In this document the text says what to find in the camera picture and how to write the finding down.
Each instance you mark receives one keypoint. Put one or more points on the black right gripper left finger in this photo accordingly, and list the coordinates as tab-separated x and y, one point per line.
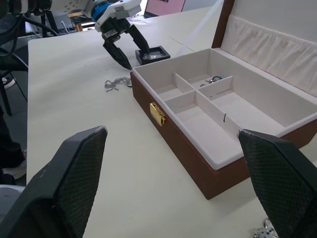
62	188

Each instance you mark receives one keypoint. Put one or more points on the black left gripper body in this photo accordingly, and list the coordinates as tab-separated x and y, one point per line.
116	27

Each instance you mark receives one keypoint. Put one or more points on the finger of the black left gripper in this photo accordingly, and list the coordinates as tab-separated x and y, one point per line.
117	53
140	41

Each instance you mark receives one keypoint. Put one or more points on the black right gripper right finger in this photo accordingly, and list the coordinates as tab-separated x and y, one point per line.
284	186

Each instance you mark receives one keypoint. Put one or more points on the black display case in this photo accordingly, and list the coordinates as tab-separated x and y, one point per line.
140	59

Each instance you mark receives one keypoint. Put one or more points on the brown jewelry box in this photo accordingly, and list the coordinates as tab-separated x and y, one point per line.
173	138

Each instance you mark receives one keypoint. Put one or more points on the open laptop pink screen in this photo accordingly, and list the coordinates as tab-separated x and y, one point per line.
163	6

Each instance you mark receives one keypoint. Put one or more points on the silver snowflake brooch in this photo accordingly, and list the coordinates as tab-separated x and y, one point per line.
263	233

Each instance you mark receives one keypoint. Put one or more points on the silver robot torso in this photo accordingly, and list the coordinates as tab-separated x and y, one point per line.
8	198

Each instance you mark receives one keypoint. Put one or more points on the person in dark trousers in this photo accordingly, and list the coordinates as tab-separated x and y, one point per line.
8	146

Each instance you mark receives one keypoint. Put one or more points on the black office chair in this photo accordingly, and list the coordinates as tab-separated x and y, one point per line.
10	62

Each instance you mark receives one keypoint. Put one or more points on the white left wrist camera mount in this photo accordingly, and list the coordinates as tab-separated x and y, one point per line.
123	10

